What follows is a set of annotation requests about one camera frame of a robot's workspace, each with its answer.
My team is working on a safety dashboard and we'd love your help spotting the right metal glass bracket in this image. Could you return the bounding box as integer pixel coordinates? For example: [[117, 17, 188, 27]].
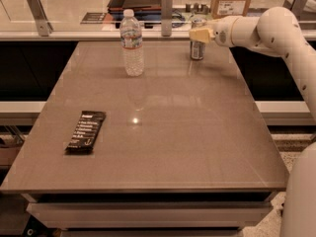
[[283, 0, 308, 18]]

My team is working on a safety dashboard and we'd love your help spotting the black label plate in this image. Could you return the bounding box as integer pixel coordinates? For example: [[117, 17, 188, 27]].
[[81, 12, 107, 24]]

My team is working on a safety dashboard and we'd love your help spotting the brown cardboard box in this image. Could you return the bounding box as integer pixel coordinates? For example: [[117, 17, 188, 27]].
[[209, 0, 257, 21]]

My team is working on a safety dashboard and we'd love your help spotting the metal glass bracket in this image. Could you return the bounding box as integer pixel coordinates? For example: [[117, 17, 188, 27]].
[[161, 0, 173, 37], [27, 0, 52, 37], [283, 0, 308, 18]]

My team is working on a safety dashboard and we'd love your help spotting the middle metal glass bracket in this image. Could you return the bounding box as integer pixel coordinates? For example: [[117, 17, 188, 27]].
[[161, 0, 173, 37]]

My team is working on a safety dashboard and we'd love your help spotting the clear plastic water bottle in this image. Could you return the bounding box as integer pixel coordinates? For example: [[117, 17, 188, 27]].
[[119, 9, 144, 77]]

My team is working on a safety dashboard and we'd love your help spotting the silver blue redbull can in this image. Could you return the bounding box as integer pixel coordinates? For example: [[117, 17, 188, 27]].
[[191, 18, 206, 60]]

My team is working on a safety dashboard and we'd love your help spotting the black rxbar chocolate wrapper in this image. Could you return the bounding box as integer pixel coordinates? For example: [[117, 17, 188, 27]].
[[65, 111, 107, 154]]

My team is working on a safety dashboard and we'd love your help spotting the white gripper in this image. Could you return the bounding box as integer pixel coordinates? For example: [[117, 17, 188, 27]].
[[189, 16, 240, 47]]

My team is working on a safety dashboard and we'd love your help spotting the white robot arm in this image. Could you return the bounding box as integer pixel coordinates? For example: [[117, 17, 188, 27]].
[[189, 7, 316, 237]]

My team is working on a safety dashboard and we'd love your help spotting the left metal glass bracket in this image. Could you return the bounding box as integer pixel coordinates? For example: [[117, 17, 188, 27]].
[[27, 0, 52, 37]]

